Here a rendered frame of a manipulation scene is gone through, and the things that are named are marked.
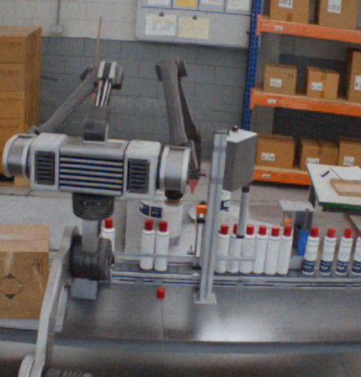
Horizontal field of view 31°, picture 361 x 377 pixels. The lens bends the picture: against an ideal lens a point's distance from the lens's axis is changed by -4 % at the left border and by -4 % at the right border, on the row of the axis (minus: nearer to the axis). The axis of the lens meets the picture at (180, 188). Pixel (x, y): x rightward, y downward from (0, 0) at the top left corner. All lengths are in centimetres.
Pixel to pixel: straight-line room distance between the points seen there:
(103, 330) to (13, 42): 383
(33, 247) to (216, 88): 500
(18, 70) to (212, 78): 222
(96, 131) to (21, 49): 385
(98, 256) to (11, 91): 389
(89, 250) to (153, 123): 514
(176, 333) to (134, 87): 500
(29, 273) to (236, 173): 82
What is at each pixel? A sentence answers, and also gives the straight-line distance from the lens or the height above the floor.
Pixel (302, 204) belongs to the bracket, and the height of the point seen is 114.
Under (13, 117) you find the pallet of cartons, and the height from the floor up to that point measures 66.
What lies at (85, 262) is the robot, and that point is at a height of 115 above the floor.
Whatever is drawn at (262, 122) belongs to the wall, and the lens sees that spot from 714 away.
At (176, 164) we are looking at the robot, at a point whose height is 149.
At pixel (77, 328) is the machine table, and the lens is 241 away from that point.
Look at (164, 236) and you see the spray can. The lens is 266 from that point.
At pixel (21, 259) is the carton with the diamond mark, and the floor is 109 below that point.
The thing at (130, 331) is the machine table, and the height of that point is 83.
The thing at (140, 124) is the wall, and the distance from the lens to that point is 725.
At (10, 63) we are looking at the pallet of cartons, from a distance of 590.
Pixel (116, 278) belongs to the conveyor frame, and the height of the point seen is 85.
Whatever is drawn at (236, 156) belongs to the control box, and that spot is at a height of 142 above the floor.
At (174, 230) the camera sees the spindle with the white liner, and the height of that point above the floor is 95.
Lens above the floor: 210
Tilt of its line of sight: 20 degrees down
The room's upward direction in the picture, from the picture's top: 4 degrees clockwise
